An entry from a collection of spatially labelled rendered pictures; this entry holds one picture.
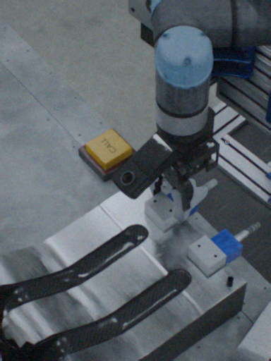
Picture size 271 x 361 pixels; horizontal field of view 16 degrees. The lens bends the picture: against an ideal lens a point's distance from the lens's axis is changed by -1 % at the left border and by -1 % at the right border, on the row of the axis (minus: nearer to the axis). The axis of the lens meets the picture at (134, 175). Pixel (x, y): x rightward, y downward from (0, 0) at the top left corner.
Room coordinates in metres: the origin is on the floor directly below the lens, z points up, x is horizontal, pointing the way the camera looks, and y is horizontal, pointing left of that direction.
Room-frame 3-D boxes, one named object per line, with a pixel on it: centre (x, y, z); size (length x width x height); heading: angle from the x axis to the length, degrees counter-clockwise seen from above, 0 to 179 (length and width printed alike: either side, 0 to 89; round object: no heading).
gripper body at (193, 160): (0.91, -0.07, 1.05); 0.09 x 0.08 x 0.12; 128
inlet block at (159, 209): (0.91, -0.08, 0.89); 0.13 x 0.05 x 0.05; 128
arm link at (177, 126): (0.90, -0.06, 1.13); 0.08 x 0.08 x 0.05
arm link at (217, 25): (1.00, -0.08, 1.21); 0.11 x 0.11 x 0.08; 3
